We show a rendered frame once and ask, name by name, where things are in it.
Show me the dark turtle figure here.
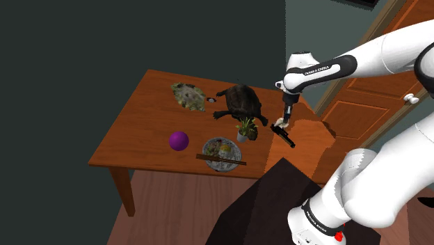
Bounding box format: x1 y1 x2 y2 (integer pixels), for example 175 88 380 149
212 84 269 127

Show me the dark robot stand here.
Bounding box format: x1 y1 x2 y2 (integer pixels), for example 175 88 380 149
204 157 381 245

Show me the grey plate with food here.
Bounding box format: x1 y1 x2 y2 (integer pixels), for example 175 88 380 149
202 136 243 173

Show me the black pistol with pale grip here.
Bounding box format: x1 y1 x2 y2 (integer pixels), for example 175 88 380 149
269 118 296 149

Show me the green plant in white pot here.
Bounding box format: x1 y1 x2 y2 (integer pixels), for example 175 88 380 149
235 117 259 143

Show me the brown wooden door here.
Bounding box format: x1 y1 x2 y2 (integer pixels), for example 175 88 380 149
313 0 434 187

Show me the brown chopstick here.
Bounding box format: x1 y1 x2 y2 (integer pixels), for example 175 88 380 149
195 155 247 167
196 154 248 165

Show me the brown wooden table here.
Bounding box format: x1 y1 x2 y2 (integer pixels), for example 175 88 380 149
88 69 337 218

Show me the purple ball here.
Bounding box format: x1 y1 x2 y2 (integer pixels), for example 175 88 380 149
168 130 190 152

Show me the grey-green flat rock piece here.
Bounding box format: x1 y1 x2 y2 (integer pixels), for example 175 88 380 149
170 82 207 113

